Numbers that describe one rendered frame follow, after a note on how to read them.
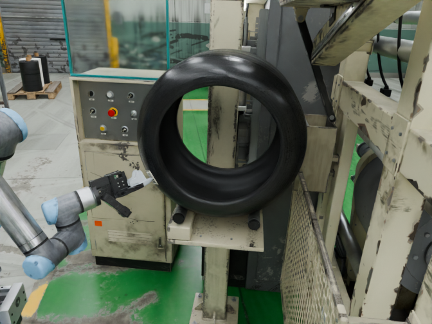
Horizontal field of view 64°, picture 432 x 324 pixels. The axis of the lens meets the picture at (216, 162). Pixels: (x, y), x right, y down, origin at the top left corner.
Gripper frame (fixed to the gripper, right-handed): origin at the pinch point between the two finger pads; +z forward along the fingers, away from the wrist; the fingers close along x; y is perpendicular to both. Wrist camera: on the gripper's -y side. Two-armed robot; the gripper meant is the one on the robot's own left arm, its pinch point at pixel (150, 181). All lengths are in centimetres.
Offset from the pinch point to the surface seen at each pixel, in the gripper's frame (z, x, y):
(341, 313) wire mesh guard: 10, -68, -31
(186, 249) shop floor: 48, 111, -78
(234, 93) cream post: 47, 2, 22
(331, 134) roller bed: 71, -22, -4
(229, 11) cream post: 49, -6, 52
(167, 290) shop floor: 17, 82, -85
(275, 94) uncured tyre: 35, -36, 18
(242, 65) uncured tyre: 29, -31, 30
